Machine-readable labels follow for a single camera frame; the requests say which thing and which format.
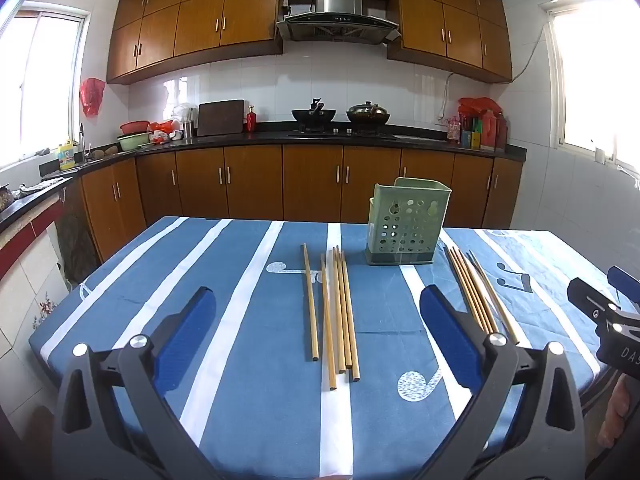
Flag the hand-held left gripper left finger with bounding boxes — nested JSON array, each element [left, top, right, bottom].
[[50, 287, 226, 480]]

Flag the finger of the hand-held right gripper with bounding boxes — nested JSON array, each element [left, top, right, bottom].
[[567, 277, 623, 333], [606, 266, 640, 307]]

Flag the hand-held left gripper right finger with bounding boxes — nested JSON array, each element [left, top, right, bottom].
[[415, 284, 591, 480]]

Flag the green perforated utensil holder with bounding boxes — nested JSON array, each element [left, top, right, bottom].
[[364, 177, 453, 267]]

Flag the person's right hand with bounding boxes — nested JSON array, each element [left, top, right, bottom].
[[600, 375, 633, 450]]

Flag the blue striped tablecloth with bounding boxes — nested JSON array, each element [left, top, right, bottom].
[[28, 216, 640, 480]]

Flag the dark sack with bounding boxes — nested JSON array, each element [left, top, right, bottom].
[[54, 209, 99, 287]]

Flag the red oil bottle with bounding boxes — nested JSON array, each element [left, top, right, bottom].
[[481, 110, 498, 150]]

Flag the wooden base cabinets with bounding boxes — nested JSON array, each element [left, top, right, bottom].
[[80, 144, 524, 262]]

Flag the green basin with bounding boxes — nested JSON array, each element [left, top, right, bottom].
[[117, 131, 153, 152]]

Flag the brown kitchen cabinets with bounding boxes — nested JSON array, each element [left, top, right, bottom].
[[0, 121, 528, 233]]

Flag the red and white packets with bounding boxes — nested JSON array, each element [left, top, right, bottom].
[[148, 120, 183, 144]]

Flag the window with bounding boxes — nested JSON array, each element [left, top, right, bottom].
[[0, 2, 94, 174], [538, 0, 640, 182]]

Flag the grey cloth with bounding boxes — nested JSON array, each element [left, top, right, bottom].
[[18, 179, 64, 199]]

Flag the dark cutting board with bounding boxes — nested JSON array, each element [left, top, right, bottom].
[[197, 99, 246, 137]]

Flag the metal faucet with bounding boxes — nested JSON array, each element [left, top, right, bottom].
[[77, 123, 94, 164]]

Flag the red bag over bottles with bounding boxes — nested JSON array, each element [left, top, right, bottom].
[[457, 97, 504, 117]]

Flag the gas stove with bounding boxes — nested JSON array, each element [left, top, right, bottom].
[[287, 127, 397, 140]]

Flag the black wok with lid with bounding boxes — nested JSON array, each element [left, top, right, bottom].
[[346, 101, 391, 126]]

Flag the red plastic bag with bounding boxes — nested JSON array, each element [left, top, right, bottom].
[[80, 78, 106, 119]]

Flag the steel range hood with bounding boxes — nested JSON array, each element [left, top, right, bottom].
[[276, 0, 402, 44]]

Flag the wall cable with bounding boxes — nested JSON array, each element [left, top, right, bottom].
[[439, 19, 552, 122]]

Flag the black wok with handle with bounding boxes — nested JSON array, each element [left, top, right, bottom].
[[291, 98, 337, 129]]

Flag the wooden wall cabinet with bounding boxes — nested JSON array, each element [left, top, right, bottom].
[[387, 0, 514, 84], [106, 0, 284, 86]]

